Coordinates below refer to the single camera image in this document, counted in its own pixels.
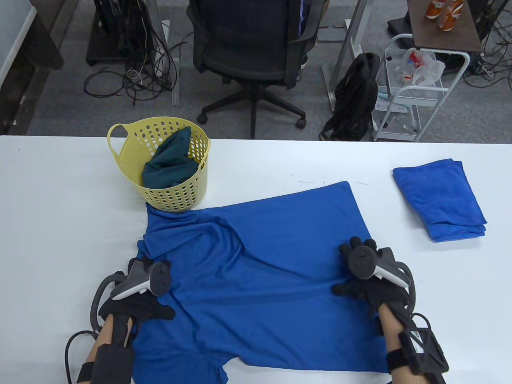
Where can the person's right hand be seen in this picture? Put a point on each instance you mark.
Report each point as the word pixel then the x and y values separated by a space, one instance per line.
pixel 376 292

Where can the person's left hand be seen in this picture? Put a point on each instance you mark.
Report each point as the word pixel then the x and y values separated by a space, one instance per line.
pixel 136 308

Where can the blue terry towel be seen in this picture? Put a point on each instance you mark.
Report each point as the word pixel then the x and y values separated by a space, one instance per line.
pixel 436 192
pixel 460 236

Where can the yellow laundry basket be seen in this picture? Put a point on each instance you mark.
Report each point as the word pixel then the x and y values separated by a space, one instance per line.
pixel 176 200

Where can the blue clothes shirt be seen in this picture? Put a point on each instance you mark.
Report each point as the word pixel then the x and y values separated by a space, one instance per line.
pixel 260 272

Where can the dark teal clothes garment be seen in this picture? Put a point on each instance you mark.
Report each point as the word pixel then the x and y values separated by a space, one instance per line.
pixel 168 168

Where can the black forearm box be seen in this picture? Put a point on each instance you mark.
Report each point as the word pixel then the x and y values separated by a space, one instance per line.
pixel 112 366

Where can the person's right forearm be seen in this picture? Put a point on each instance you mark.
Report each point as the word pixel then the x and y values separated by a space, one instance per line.
pixel 394 332

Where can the grey handheld controller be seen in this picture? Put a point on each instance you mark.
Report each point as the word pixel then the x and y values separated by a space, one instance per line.
pixel 160 276
pixel 362 260

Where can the black backpack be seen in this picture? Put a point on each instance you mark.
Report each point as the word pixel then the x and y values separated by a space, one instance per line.
pixel 354 96

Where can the white utility cart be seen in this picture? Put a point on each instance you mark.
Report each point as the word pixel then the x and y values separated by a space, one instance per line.
pixel 424 100

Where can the white plastic bag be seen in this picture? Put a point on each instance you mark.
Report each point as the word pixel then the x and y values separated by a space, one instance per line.
pixel 428 70

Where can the white metal desk leg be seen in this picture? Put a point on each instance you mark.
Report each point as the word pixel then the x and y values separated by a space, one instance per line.
pixel 175 80

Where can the silver metal desk leg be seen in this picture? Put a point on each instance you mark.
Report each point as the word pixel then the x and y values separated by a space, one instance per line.
pixel 352 40

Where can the grey metal foot plate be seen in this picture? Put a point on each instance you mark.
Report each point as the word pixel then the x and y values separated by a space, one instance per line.
pixel 332 34

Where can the brown side table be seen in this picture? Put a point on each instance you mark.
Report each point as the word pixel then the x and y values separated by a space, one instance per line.
pixel 424 32

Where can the black flat stand base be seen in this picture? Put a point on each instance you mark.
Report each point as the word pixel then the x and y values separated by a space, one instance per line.
pixel 400 26

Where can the orange drink bottle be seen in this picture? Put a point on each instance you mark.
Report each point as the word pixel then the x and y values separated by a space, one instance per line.
pixel 434 10
pixel 448 18

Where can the black computer tower stand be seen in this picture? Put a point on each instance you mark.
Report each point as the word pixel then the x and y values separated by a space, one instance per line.
pixel 116 24

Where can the black office chair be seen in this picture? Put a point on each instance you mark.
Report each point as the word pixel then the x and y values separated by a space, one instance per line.
pixel 240 36

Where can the white desk with dark frame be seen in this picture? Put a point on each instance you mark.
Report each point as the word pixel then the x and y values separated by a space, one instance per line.
pixel 12 36

